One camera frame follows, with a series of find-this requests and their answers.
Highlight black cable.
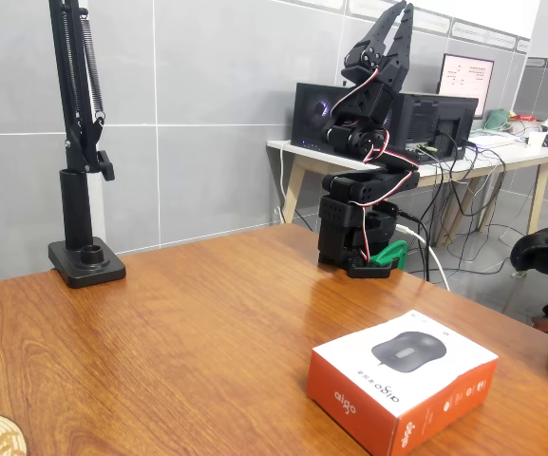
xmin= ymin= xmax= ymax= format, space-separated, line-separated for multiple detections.
xmin=396 ymin=210 xmax=432 ymax=283

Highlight red white servo cable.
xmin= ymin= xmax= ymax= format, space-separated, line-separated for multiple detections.
xmin=366 ymin=130 xmax=421 ymax=168
xmin=330 ymin=67 xmax=380 ymax=118

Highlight black boom stand base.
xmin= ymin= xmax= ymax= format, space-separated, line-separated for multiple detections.
xmin=47 ymin=236 xmax=127 ymax=290

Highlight black office chair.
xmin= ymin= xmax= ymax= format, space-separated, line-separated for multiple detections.
xmin=509 ymin=204 xmax=548 ymax=339

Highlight computer monitor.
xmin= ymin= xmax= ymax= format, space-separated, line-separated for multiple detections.
xmin=436 ymin=53 xmax=496 ymax=121

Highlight green table clamp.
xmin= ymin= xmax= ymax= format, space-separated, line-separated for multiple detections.
xmin=367 ymin=239 xmax=410 ymax=273

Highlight black desktop computer case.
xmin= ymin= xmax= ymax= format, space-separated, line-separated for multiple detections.
xmin=291 ymin=82 xmax=480 ymax=164

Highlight white papers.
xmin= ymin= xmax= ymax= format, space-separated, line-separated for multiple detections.
xmin=467 ymin=129 xmax=518 ymax=149

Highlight orange white mouse box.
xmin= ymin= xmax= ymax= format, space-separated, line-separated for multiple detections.
xmin=306 ymin=310 xmax=500 ymax=456

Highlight green bag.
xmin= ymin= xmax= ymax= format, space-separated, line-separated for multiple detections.
xmin=484 ymin=108 xmax=513 ymax=133

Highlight white desk wooden legs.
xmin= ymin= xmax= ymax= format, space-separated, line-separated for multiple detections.
xmin=266 ymin=133 xmax=548 ymax=248

